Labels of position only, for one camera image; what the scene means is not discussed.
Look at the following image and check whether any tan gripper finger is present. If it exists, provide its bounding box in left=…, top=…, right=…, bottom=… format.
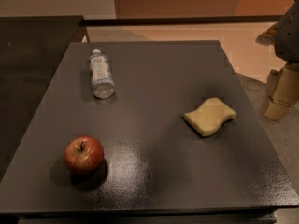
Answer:
left=255, top=23, right=278, bottom=46
left=263, top=63, right=299, bottom=120

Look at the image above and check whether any yellow wavy sponge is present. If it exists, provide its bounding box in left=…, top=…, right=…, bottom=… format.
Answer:
left=183, top=98, right=237, bottom=137

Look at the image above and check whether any clear blue plastic bottle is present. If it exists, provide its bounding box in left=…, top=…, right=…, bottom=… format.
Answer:
left=89, top=49, right=115, bottom=99

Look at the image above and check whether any red apple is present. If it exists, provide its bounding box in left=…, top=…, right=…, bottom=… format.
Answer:
left=64, top=136, right=104, bottom=175

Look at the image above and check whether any dark side table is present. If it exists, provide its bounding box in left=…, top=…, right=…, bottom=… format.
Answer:
left=0, top=15, right=87, bottom=180

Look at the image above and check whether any dark wooden rail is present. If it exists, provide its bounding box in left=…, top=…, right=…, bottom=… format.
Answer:
left=80, top=15, right=281, bottom=27

